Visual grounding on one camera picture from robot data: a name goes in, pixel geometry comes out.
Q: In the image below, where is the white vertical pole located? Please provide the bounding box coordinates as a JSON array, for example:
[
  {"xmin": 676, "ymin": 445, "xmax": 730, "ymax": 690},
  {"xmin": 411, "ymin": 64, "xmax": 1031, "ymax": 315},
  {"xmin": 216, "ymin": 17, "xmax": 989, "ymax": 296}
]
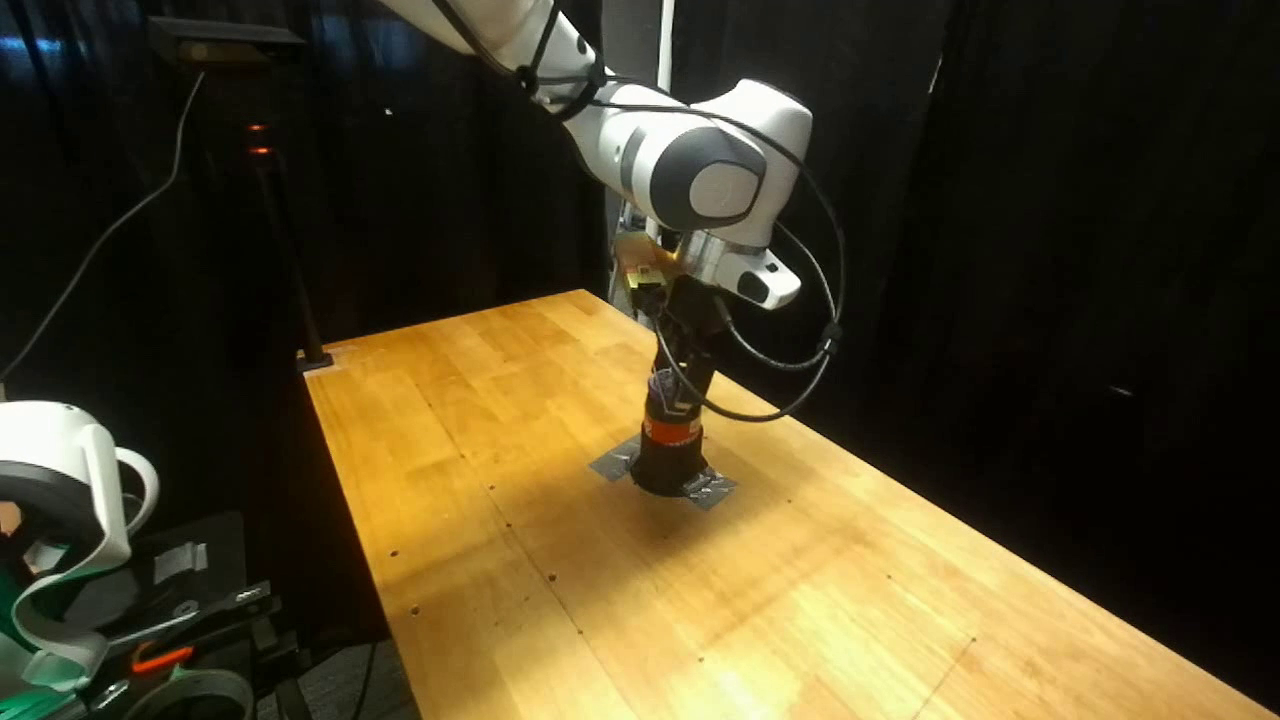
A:
[{"xmin": 646, "ymin": 0, "xmax": 680, "ymax": 93}]

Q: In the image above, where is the thin grey camera cable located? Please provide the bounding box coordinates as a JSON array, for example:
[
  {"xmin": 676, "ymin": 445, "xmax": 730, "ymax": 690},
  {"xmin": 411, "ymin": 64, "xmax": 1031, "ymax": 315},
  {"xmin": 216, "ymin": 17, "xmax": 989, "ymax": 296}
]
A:
[{"xmin": 0, "ymin": 66, "xmax": 212, "ymax": 387}]

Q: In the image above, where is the orange ring band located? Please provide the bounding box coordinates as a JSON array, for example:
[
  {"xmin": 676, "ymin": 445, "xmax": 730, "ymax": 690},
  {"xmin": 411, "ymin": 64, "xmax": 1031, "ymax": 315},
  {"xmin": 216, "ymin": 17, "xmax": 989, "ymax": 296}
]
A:
[{"xmin": 634, "ymin": 418, "xmax": 706, "ymax": 453}]

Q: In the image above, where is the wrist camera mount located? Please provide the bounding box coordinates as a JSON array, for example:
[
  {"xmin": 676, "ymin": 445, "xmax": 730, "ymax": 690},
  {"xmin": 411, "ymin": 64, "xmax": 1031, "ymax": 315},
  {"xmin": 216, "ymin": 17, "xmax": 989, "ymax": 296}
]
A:
[{"xmin": 611, "ymin": 232, "xmax": 680, "ymax": 309}]

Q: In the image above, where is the black stand pole with clamp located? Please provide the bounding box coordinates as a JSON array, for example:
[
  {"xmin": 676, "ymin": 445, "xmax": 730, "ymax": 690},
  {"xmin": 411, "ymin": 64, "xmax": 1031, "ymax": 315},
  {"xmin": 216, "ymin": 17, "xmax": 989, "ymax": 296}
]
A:
[{"xmin": 235, "ymin": 110, "xmax": 335, "ymax": 375}]

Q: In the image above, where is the black curtain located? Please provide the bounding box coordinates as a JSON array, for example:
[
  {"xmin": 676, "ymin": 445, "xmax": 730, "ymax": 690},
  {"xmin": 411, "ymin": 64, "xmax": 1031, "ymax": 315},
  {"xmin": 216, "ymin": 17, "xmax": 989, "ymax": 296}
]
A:
[{"xmin": 0, "ymin": 0, "xmax": 1280, "ymax": 676}]

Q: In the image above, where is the black cup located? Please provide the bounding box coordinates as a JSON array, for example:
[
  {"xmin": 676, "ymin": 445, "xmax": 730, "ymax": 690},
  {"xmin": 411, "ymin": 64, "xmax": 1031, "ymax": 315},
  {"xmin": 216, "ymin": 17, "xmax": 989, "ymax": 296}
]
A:
[{"xmin": 628, "ymin": 371, "xmax": 713, "ymax": 500}]

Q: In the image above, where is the orange-handled black clamp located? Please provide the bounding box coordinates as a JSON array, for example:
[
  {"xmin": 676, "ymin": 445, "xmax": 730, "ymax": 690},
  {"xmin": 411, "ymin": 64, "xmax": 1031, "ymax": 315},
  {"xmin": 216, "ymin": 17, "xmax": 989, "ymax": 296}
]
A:
[{"xmin": 125, "ymin": 641, "xmax": 199, "ymax": 680}]

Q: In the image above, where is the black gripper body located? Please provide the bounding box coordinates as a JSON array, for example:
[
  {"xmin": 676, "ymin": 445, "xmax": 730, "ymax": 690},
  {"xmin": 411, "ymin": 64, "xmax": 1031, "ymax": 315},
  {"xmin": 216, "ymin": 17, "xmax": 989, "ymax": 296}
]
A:
[{"xmin": 646, "ymin": 272, "xmax": 730, "ymax": 382}]

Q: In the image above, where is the white rounded robot part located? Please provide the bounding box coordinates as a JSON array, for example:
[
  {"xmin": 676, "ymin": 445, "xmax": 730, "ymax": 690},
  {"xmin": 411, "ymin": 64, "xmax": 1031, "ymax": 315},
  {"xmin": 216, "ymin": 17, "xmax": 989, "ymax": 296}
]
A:
[{"xmin": 0, "ymin": 396, "xmax": 163, "ymax": 590}]

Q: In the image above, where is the white and green strap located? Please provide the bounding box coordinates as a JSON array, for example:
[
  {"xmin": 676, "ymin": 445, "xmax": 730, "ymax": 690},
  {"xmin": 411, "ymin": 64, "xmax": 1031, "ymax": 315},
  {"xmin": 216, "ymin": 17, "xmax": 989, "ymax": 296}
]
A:
[{"xmin": 0, "ymin": 537, "xmax": 116, "ymax": 695}]

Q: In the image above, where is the grey flat plate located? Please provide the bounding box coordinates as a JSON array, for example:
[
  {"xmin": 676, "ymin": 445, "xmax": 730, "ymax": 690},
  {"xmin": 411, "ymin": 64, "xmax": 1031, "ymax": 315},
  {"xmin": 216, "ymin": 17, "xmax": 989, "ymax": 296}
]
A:
[{"xmin": 588, "ymin": 437, "xmax": 735, "ymax": 511}]

